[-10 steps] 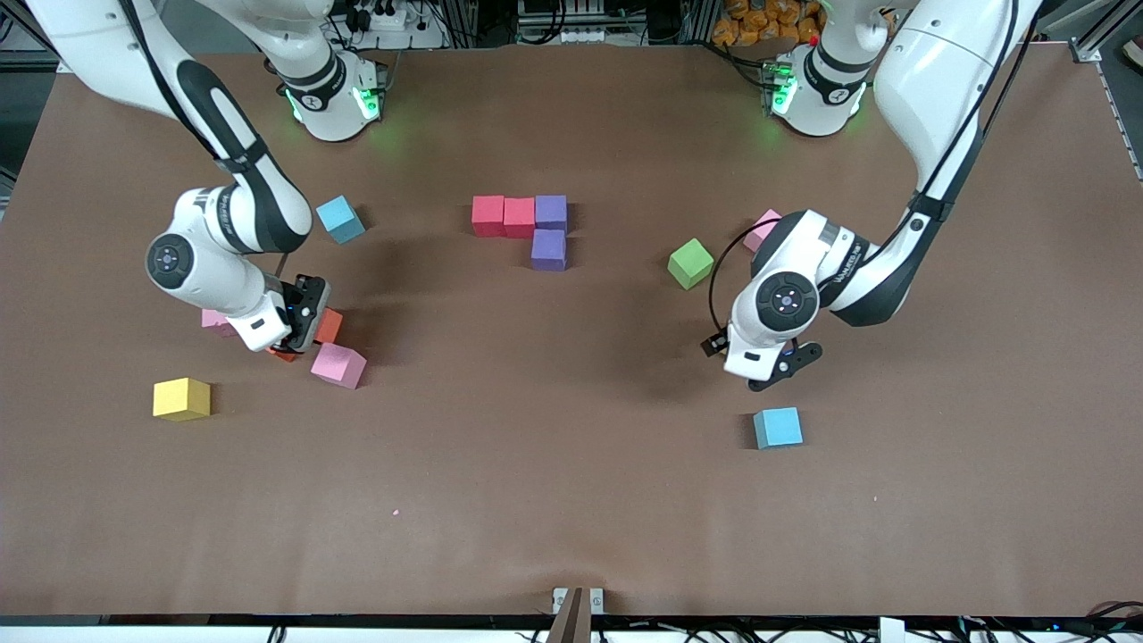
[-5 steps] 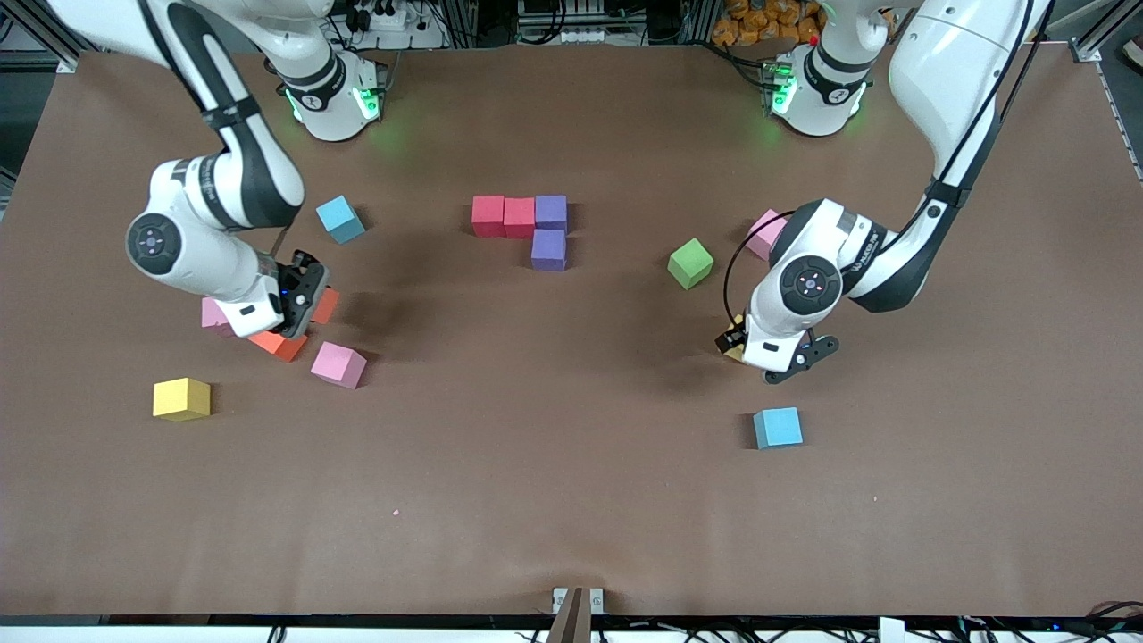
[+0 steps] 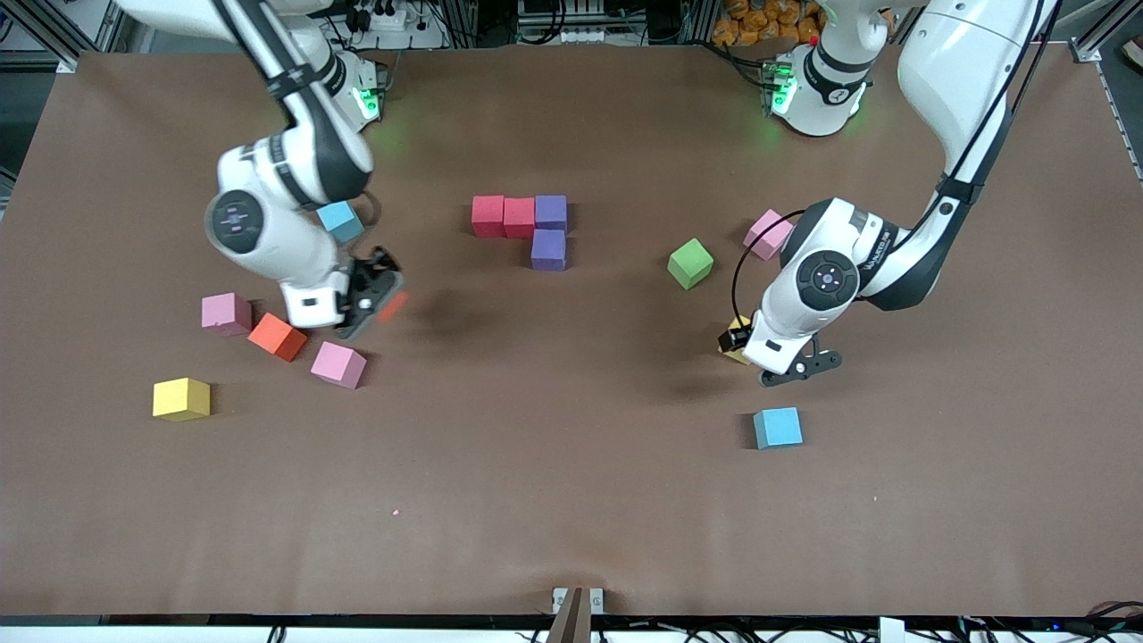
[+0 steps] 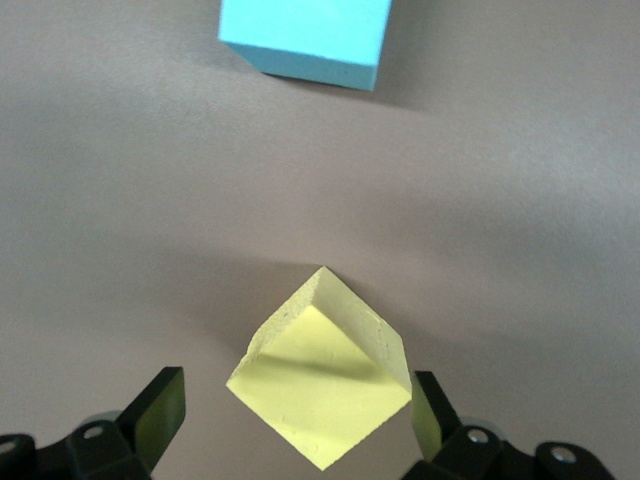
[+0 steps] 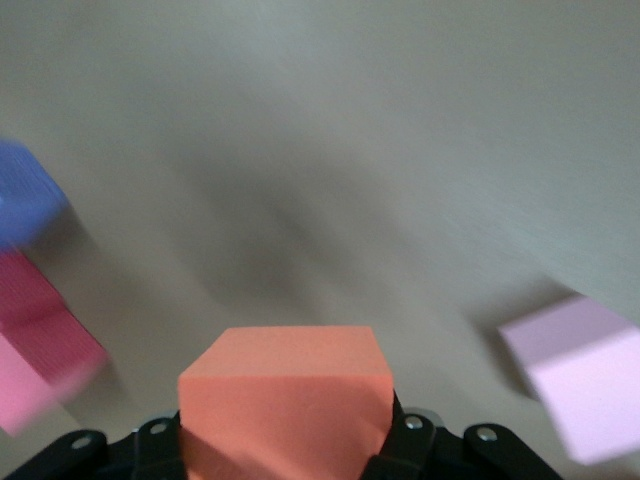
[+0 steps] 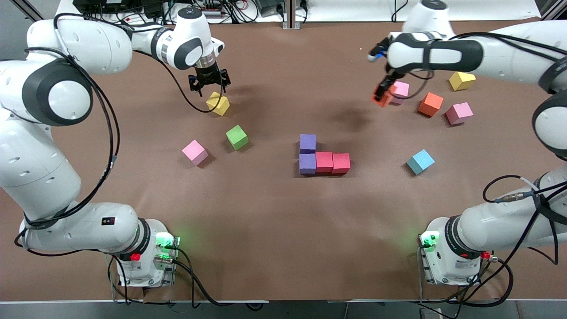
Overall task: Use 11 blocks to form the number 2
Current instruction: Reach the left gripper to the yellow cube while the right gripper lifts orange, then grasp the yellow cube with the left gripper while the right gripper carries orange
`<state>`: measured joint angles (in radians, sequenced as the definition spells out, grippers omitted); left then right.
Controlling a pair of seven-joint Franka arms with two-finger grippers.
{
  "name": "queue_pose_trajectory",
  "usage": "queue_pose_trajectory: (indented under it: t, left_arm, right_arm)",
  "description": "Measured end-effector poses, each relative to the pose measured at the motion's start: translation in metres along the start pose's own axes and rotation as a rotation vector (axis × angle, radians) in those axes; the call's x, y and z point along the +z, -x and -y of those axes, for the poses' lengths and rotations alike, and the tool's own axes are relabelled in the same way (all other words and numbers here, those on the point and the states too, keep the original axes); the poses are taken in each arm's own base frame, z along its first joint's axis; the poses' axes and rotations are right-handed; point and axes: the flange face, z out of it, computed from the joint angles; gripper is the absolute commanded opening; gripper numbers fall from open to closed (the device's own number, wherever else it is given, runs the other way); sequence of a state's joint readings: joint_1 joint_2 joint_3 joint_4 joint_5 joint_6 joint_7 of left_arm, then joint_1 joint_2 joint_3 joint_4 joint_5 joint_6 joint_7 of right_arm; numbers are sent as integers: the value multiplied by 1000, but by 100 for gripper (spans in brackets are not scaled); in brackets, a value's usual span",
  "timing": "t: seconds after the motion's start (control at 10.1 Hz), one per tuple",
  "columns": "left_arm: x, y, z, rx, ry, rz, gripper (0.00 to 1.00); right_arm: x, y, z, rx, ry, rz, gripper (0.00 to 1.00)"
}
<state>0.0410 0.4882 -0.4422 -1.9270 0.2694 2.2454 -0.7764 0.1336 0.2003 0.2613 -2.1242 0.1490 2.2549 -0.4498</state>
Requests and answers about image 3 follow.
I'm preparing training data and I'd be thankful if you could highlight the pink foam block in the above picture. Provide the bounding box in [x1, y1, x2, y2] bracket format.
[743, 209, 794, 262]
[310, 341, 368, 390]
[201, 292, 254, 338]

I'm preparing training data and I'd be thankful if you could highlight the light blue foam block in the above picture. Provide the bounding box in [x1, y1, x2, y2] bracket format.
[317, 201, 367, 246]
[753, 406, 804, 450]

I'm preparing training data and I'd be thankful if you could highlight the green foam block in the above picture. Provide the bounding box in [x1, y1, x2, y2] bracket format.
[667, 238, 715, 291]

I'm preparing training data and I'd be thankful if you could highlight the brown paper table cover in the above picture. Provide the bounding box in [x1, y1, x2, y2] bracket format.
[0, 43, 1143, 619]

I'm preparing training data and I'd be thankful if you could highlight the white power strip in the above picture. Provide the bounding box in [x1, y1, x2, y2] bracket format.
[344, 0, 447, 50]

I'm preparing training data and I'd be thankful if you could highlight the orange snack bag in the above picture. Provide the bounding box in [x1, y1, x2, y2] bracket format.
[712, 0, 827, 47]

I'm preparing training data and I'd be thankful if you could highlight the white electronics box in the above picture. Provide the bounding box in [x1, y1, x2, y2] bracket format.
[516, 0, 610, 46]

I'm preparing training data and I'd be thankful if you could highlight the grey metal camera bracket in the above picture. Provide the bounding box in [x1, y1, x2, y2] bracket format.
[552, 587, 605, 643]

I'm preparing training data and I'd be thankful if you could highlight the silver aluminium frame profile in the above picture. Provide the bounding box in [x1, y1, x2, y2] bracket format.
[40, 0, 135, 74]
[1040, 0, 1143, 65]

